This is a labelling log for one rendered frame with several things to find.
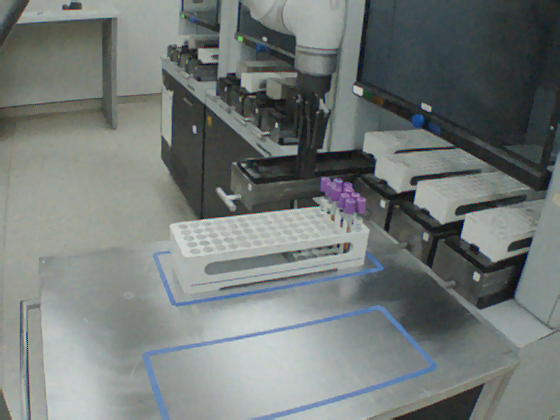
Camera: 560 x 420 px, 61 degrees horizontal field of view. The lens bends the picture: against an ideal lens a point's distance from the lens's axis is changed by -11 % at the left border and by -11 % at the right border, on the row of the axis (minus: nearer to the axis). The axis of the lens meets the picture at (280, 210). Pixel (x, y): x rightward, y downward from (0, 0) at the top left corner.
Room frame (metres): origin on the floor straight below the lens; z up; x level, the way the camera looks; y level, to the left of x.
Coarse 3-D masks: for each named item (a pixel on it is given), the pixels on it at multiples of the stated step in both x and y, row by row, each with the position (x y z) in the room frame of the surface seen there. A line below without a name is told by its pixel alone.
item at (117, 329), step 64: (64, 256) 0.67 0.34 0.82; (128, 256) 0.69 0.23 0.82; (384, 256) 0.76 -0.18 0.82; (64, 320) 0.51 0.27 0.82; (128, 320) 0.53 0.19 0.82; (192, 320) 0.55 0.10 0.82; (256, 320) 0.56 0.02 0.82; (320, 320) 0.57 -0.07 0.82; (384, 320) 0.58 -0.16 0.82; (448, 320) 0.59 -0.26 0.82; (64, 384) 0.40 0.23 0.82; (128, 384) 0.41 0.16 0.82; (192, 384) 0.43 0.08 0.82; (256, 384) 0.44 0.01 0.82; (320, 384) 0.45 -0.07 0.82; (384, 384) 0.45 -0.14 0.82; (448, 384) 0.46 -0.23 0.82
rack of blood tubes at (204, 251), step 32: (192, 224) 0.71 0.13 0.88; (224, 224) 0.71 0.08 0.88; (256, 224) 0.73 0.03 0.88; (288, 224) 0.73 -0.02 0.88; (320, 224) 0.74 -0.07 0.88; (192, 256) 0.61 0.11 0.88; (224, 256) 0.63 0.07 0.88; (256, 256) 0.72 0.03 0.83; (288, 256) 0.72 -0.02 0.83; (320, 256) 0.70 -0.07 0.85; (352, 256) 0.72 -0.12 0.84; (192, 288) 0.61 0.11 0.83
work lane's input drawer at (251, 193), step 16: (240, 160) 1.15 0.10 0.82; (256, 160) 1.17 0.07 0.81; (272, 160) 1.19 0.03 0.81; (288, 160) 1.21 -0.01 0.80; (320, 160) 1.23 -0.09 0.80; (336, 160) 1.24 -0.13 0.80; (352, 160) 1.25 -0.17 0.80; (368, 160) 1.24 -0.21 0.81; (240, 176) 1.11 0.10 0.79; (256, 176) 1.06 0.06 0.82; (272, 176) 1.07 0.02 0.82; (288, 176) 1.09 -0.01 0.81; (320, 176) 1.12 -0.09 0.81; (336, 176) 1.13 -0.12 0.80; (352, 176) 1.15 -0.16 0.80; (240, 192) 1.10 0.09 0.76; (256, 192) 1.04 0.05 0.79; (272, 192) 1.06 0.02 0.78; (288, 192) 1.08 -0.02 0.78; (304, 192) 1.09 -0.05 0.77; (320, 192) 1.11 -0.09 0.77
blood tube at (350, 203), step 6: (348, 204) 0.71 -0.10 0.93; (354, 204) 0.72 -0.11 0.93; (348, 210) 0.71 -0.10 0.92; (354, 210) 0.72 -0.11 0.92; (348, 216) 0.72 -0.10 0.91; (348, 222) 0.72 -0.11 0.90; (342, 228) 0.72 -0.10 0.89; (348, 228) 0.72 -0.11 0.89; (342, 246) 0.72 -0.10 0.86; (342, 252) 0.72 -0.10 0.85
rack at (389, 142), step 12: (372, 132) 1.31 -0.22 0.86; (384, 132) 1.32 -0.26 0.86; (396, 132) 1.34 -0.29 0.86; (408, 132) 1.35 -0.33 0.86; (420, 132) 1.36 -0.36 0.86; (372, 144) 1.26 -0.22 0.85; (384, 144) 1.22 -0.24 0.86; (396, 144) 1.24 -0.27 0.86; (408, 144) 1.25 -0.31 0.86; (420, 144) 1.26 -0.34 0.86; (432, 144) 1.28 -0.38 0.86; (444, 144) 1.30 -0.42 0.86
